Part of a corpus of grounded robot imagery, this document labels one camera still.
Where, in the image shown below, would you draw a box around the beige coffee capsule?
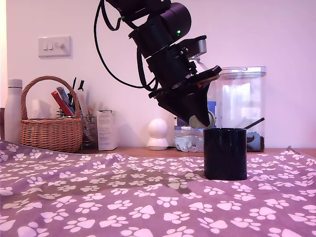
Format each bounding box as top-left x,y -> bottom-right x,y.
189,110 -> 216,129

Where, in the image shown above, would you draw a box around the dark cylindrical coffee mug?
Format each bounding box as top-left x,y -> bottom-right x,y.
203,127 -> 248,181

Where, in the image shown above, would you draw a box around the clear plastic storage container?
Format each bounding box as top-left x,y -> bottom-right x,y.
216,66 -> 268,153

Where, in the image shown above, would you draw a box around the black scoop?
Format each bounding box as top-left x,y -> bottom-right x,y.
243,117 -> 265,130

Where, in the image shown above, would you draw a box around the white printed carton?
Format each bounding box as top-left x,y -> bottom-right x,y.
96,110 -> 119,151

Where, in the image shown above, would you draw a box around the black clips on sticks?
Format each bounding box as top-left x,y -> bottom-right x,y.
66,77 -> 86,109

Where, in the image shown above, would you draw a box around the paw print tablecloth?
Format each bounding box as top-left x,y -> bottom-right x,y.
0,139 -> 316,237

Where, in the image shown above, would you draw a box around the red flat packet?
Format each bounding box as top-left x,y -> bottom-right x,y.
51,85 -> 76,117

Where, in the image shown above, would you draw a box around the white metal bottle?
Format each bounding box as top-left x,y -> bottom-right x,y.
4,79 -> 24,144

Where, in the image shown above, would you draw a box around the small white round camera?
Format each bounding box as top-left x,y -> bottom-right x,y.
147,118 -> 169,151

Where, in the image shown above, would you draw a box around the thick black cable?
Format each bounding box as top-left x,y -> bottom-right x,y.
136,48 -> 160,91

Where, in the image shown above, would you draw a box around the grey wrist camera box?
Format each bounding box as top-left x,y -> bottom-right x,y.
172,35 -> 207,59

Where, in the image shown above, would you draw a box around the long black looping cable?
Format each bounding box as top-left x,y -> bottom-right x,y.
93,0 -> 149,89

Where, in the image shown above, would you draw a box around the short black cable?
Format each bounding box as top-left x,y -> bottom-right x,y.
102,0 -> 124,32

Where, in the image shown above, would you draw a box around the metal wire rack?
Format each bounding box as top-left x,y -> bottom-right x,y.
80,109 -> 114,149

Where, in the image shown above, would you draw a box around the white wall light switch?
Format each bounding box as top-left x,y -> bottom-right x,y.
38,36 -> 73,59

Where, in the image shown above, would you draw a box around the wicker basket with handle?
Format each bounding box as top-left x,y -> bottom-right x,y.
20,76 -> 83,154

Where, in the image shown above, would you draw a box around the dark wooden frame piece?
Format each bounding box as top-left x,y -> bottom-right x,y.
0,108 -> 5,141

